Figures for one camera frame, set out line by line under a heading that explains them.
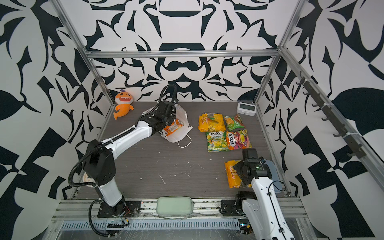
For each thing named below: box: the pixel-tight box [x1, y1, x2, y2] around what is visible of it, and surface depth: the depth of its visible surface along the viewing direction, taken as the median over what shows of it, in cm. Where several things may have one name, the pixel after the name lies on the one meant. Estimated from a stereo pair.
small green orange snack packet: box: [223, 113, 246, 132], surface depth 106 cm
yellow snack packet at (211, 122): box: [198, 113, 226, 132], surface depth 104 cm
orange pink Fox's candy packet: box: [226, 128, 253, 151], surface depth 98 cm
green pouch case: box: [156, 196, 194, 216], surface depth 75 cm
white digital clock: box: [236, 102, 257, 117], surface depth 114 cm
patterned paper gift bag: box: [160, 104, 193, 143], surface depth 98 cm
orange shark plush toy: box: [113, 89, 135, 120], surface depth 113 cm
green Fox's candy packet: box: [205, 131, 229, 153], surface depth 98 cm
